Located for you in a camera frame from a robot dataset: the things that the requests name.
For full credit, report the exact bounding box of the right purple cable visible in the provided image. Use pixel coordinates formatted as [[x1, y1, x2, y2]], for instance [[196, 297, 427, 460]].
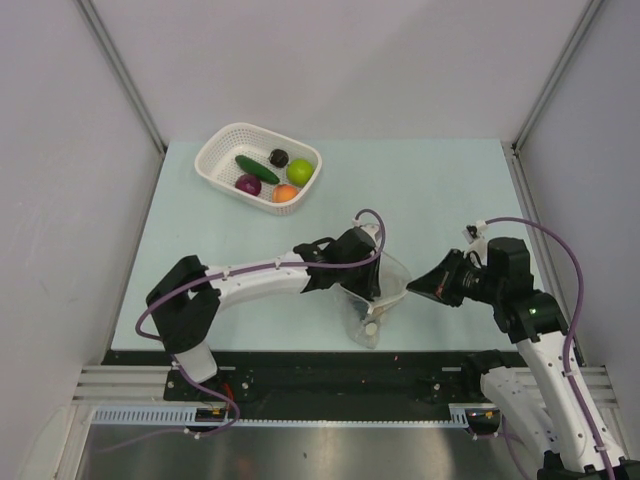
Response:
[[479, 215, 619, 480]]

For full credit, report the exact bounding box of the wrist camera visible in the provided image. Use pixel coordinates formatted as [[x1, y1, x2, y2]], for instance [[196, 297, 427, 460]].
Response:
[[463, 222, 534, 295], [327, 223, 383, 268]]

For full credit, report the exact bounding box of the left aluminium frame post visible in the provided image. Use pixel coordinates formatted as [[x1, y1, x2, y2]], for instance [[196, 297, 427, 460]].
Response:
[[73, 0, 168, 158]]

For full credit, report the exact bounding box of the aluminium frame post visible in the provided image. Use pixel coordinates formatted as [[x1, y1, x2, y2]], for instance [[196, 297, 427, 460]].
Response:
[[511, 0, 609, 154], [73, 0, 168, 158]]

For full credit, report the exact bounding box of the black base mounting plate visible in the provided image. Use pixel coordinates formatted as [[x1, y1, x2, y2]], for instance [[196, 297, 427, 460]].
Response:
[[102, 349, 524, 421]]

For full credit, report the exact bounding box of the red orange fake fruit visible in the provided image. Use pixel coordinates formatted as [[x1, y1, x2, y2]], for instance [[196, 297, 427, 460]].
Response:
[[271, 184, 299, 203]]

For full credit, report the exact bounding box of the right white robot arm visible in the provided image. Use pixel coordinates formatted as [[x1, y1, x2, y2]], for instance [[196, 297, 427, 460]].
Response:
[[407, 238, 639, 479]]

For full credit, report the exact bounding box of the dark brown fake food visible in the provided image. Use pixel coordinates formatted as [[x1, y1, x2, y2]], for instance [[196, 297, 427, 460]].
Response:
[[269, 149, 289, 168]]

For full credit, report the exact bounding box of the purple fake fruit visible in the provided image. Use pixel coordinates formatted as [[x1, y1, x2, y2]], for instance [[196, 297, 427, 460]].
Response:
[[235, 174, 262, 196]]

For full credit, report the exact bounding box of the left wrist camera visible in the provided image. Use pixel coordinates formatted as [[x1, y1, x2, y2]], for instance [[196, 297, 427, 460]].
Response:
[[327, 223, 383, 268]]

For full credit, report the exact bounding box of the white slotted cable duct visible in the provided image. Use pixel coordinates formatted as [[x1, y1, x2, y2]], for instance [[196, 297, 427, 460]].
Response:
[[91, 405, 469, 429]]

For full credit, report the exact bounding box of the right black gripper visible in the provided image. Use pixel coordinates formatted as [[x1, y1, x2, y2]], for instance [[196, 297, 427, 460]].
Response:
[[406, 248, 501, 307]]

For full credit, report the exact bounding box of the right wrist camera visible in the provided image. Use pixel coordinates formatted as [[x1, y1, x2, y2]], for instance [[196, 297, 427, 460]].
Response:
[[463, 222, 534, 295]]

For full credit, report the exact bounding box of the right aluminium frame post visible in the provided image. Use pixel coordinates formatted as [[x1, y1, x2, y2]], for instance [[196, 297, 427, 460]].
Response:
[[511, 0, 609, 154]]

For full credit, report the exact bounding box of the polka dot zip bag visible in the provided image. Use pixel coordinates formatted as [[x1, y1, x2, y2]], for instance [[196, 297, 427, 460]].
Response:
[[334, 253, 411, 350]]

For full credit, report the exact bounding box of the dark fake grape bunch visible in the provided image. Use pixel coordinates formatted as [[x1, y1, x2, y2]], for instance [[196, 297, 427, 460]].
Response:
[[349, 297, 370, 322]]

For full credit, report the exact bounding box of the green fake fruit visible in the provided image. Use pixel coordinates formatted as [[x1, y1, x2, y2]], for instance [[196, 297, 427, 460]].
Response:
[[286, 158, 314, 187]]

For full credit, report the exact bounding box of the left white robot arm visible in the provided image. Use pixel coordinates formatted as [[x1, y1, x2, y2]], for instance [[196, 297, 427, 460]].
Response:
[[136, 229, 384, 400]]

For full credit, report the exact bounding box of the aluminium rail bottom left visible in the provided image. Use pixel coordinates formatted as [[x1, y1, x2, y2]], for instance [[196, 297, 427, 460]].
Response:
[[73, 363, 176, 404]]

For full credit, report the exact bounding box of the dark green fake cucumber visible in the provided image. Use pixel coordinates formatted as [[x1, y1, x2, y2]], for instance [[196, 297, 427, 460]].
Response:
[[235, 155, 280, 185]]

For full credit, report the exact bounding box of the white perforated plastic basket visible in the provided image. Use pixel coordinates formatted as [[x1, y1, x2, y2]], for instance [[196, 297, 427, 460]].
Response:
[[194, 123, 323, 216]]

